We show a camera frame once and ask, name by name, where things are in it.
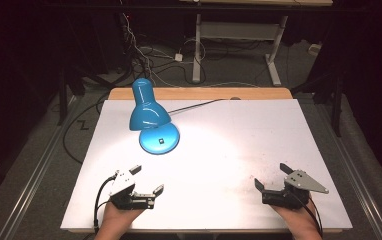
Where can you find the metal floor rail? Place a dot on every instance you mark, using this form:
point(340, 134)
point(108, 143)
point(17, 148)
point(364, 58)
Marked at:
point(355, 173)
point(35, 173)

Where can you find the white metal desk frame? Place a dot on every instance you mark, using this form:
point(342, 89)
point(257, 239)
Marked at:
point(239, 30)

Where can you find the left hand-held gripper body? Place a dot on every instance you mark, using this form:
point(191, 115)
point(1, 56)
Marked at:
point(123, 186)

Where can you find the blue desk lamp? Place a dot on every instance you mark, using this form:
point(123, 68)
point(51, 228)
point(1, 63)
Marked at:
point(149, 115)

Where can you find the person's left hand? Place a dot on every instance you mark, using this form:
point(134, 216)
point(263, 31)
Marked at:
point(115, 218)

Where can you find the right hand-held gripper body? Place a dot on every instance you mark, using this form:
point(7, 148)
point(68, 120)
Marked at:
point(299, 183)

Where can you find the white power adapter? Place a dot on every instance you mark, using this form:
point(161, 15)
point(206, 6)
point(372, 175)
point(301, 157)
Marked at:
point(178, 57)

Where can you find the person's right hand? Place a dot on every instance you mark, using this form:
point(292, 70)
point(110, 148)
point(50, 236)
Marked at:
point(300, 218)

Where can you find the white table cover sheet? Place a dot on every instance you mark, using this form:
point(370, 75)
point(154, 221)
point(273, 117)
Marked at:
point(232, 150)

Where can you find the black metal stand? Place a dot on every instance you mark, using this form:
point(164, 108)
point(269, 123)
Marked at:
point(62, 96)
point(337, 106)

